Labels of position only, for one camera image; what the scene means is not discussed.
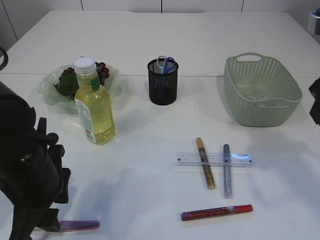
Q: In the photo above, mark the clear plastic ruler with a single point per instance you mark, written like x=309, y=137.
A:
x=214, y=159

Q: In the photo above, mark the dark red grape bunch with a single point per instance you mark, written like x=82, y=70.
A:
x=68, y=85

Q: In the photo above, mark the silver glitter pen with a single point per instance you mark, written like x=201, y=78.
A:
x=227, y=176

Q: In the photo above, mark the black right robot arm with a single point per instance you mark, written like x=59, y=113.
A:
x=314, y=89

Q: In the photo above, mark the gold glitter pen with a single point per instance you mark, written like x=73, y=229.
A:
x=206, y=167

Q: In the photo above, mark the blue capped scissors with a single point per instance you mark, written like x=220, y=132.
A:
x=165, y=64

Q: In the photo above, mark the black mesh pen cup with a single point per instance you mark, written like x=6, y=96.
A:
x=162, y=88

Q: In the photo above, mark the clear plastic sheet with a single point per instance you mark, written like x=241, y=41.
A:
x=257, y=97

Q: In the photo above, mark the pink capped scissors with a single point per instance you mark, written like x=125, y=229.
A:
x=72, y=226

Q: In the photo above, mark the red glitter pen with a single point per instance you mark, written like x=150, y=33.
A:
x=215, y=212

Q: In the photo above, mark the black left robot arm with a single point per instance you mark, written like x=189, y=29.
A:
x=17, y=119

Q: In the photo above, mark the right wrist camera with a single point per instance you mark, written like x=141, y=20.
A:
x=313, y=26

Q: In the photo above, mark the green woven plastic basket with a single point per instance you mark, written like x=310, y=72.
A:
x=268, y=76

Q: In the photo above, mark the green wavy glass plate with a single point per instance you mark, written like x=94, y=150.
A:
x=67, y=103

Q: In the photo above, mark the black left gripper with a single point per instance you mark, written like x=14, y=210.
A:
x=39, y=181

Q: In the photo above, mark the yellow tea bottle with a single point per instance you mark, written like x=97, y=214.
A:
x=93, y=102

